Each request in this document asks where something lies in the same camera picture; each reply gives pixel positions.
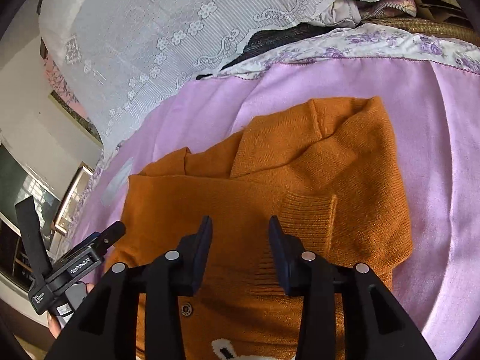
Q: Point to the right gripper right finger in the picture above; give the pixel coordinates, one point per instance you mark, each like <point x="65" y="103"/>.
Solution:
<point x="375" y="325"/>

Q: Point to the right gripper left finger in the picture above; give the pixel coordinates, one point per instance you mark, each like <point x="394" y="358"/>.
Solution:
<point x="105" y="325"/>

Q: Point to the orange knit cardigan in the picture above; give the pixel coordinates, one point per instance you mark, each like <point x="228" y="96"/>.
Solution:
<point x="326" y="168"/>

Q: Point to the person left hand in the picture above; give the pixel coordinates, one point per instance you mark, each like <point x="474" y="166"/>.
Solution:
<point x="60" y="322"/>

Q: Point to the green patterned fabric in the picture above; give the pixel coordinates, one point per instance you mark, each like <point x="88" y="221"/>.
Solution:
<point x="83" y="122"/>

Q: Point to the pink floral pillow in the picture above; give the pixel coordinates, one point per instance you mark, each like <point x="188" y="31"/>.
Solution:
<point x="58" y="83"/>

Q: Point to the pink bed sheet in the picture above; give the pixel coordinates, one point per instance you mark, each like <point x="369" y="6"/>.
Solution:
<point x="434" y="110"/>

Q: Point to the white lace cover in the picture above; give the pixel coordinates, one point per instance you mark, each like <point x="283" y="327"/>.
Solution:
<point x="121" y="58"/>

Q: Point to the floral white bedding edge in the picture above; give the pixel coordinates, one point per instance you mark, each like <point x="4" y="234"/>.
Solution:
<point x="366" y="41"/>

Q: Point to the woven straw mat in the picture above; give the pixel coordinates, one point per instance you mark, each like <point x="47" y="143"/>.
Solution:
<point x="430" y="28"/>

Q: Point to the black mesh fabric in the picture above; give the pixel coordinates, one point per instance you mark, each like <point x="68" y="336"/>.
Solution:
<point x="267" y="40"/>

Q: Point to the wooden picture frame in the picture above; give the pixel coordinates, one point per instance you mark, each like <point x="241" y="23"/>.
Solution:
<point x="68" y="205"/>

